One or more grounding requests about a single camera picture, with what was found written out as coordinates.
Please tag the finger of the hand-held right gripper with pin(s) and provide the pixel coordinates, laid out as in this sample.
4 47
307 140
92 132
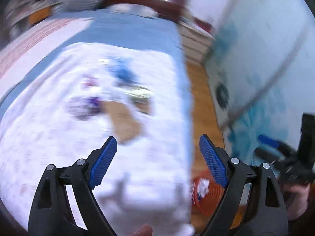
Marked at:
268 140
264 153

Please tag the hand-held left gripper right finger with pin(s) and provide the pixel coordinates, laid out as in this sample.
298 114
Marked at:
212 163

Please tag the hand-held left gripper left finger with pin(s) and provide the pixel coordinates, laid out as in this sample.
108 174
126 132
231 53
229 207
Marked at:
103 163

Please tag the white paper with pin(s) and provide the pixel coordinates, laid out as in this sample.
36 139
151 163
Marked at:
200 188

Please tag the orange mesh basket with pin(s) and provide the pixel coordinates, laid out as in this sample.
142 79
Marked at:
211 201

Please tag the gold foil wrapper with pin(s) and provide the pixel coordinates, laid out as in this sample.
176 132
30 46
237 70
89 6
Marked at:
139 93

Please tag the small pink wrapper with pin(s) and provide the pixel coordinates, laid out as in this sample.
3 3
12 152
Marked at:
89 81

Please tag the blue cloth item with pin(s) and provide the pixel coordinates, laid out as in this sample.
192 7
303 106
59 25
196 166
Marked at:
121 71

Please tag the person's right hand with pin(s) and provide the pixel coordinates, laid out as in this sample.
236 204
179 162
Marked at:
296 199

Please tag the person's left hand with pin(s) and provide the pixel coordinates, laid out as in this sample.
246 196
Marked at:
144 231

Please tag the white printed blanket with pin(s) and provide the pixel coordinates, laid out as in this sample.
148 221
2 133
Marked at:
152 132

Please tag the black round fixture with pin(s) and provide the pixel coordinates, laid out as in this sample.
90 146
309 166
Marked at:
222 95

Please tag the grey pole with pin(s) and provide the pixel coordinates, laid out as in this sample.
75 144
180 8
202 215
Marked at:
270 76

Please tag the cream nightstand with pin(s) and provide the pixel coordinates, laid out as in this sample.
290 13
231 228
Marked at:
194 44

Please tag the red white box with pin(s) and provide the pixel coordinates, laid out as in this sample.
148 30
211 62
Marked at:
204 25

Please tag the blue bed sheet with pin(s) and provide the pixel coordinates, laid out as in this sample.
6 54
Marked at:
137 34

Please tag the pink patterned mat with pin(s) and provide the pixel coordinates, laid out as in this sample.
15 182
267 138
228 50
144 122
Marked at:
37 39

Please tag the white blue striped pillow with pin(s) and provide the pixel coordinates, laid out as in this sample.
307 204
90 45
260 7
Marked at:
133 9

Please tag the white bookshelf with books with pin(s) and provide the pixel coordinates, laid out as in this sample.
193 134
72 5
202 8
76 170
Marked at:
27 2

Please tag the light blue printed wall covering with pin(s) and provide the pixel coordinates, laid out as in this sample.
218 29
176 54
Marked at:
265 61

